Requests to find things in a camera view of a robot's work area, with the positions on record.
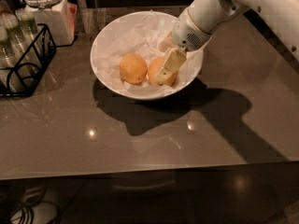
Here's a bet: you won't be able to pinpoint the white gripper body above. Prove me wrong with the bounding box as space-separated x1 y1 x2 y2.
171 8 211 51

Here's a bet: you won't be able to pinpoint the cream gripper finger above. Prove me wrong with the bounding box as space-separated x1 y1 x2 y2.
158 32 176 52
155 47 187 81

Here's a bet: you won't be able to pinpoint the orange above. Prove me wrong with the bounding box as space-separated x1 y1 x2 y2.
148 57 178 86
120 53 148 85

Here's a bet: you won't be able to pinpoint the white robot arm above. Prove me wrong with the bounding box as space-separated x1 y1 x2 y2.
155 0 299 81

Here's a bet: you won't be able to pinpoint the white ceramic bowl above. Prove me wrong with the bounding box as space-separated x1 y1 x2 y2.
90 10 205 102

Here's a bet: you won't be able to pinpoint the white paper liner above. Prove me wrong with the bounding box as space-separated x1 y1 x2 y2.
93 9 213 98

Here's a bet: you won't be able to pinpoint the clear glass tumbler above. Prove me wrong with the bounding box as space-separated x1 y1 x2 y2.
81 7 110 34

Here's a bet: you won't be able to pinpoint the white lidded jar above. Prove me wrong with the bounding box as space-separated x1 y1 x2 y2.
24 0 77 46

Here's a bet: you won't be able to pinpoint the clear plastic cup stack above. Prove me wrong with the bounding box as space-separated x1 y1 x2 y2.
15 8 42 55

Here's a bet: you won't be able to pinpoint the black wire cup rack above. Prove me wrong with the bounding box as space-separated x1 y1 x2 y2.
0 22 58 98

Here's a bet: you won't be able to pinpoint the dark cables under table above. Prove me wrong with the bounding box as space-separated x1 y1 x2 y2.
0 184 64 224

